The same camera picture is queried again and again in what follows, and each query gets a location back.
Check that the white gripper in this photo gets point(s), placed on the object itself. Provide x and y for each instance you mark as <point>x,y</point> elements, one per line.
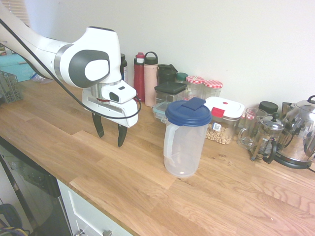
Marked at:
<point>128,110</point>

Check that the clear pitcher with blue lid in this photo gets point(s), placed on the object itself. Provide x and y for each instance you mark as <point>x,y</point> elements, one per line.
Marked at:
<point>187,137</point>

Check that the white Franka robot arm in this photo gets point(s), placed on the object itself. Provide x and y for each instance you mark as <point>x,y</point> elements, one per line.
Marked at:
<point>37,44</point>

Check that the red water bottle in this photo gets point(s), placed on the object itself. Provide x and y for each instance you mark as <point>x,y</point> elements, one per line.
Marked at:
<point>139,81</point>

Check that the pink water bottle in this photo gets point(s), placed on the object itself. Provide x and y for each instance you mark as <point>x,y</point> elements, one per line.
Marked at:
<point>150,83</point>

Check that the glass container with teal clips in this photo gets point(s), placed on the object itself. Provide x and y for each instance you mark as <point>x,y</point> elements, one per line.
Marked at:
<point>158,110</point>

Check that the square container with black lid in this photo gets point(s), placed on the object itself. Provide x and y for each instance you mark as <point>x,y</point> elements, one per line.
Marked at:
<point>169,88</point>

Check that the black shaker bottle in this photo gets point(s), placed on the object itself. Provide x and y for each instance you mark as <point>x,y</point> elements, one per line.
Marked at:
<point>165,75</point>

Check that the clear plastic bag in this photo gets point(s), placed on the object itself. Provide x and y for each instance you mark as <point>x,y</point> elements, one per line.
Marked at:
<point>39,79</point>

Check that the white cabinet drawer front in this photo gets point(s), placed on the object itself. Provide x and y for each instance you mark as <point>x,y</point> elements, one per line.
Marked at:
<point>83,216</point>

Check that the glass jar with green lid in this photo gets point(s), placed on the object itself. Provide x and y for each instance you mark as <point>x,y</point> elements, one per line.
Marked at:
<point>181,77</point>

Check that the black dishwasher front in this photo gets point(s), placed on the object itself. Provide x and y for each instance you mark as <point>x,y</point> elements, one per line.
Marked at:
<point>32,186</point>

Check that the glass jar red gingham lid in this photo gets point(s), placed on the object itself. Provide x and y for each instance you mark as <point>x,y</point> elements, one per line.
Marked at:
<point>213,84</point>
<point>195,81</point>

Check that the grey plastic basket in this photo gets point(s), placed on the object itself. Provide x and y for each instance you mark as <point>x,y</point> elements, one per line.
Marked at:
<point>9,88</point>

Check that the teal box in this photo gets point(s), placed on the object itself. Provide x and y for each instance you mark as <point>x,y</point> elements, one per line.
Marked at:
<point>14,66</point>

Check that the nut container with white lid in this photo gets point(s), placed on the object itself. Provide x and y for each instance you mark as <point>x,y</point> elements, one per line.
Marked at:
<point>229,105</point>

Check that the clear glass mug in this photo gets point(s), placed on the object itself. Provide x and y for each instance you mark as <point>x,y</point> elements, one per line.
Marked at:
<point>248,137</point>

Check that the small jar red gingham lid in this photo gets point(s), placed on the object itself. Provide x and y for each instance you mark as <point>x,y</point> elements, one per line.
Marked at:
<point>249,114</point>

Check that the window blinds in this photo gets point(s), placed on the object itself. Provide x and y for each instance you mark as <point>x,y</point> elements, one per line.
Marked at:
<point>21,9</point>

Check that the glass french press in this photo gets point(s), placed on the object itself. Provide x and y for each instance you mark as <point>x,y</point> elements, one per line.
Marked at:
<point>268,137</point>

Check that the glass jar with black lid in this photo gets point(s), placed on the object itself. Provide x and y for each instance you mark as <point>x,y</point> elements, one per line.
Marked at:
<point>268,107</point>

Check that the silver electric kettle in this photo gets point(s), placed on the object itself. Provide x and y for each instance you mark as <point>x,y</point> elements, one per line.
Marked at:
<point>300,137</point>

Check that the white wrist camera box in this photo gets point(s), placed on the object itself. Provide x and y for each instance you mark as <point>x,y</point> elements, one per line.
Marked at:
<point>118,94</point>

